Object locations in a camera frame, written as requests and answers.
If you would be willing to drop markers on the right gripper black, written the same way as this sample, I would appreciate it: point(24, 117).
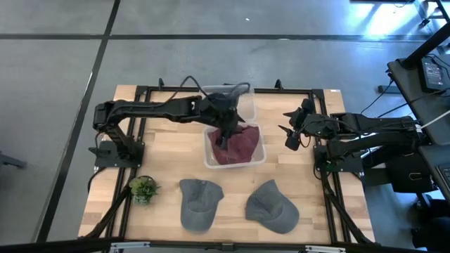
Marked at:
point(314, 124)

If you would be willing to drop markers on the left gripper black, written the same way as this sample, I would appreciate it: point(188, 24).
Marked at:
point(219, 109)

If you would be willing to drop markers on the maroon cap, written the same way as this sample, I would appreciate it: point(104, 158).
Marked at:
point(242, 147)

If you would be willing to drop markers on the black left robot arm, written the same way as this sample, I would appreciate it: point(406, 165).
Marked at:
point(154, 107)

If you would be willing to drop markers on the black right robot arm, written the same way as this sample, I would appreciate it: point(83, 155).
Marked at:
point(369, 140)

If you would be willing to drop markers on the small potted green plant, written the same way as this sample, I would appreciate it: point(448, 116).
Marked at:
point(143, 190)

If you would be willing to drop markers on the black controller box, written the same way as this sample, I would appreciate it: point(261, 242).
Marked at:
point(404, 172)

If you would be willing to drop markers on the black desk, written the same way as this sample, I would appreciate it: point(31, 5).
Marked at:
point(432, 107)

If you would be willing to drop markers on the black power adapter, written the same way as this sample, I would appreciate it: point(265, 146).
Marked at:
point(433, 74)

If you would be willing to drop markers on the black rig bar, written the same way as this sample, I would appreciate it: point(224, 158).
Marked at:
point(52, 246)

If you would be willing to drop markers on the dark stand foot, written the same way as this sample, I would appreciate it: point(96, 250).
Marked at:
point(12, 161)

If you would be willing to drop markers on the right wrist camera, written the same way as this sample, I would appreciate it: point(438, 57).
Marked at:
point(308, 105)

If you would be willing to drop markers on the black aluminium table frame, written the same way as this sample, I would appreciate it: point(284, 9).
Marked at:
point(288, 90)

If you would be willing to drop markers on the black diagonal post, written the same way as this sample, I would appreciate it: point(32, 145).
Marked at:
point(427, 45)

